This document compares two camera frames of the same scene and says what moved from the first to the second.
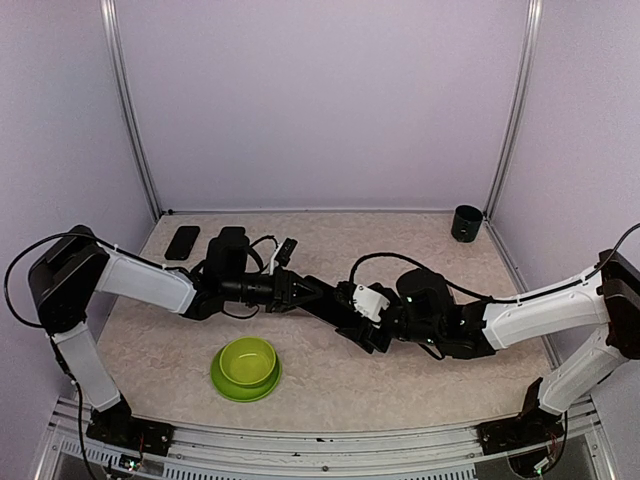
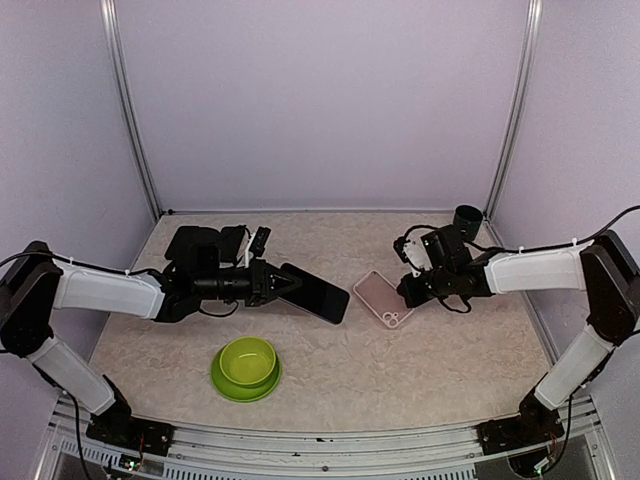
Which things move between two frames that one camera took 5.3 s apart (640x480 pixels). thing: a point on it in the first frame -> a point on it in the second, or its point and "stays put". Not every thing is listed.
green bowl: [247, 360] stays put
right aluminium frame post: [533, 25] stays put
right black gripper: [365, 337] -> [412, 294]
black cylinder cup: [466, 222] stays put
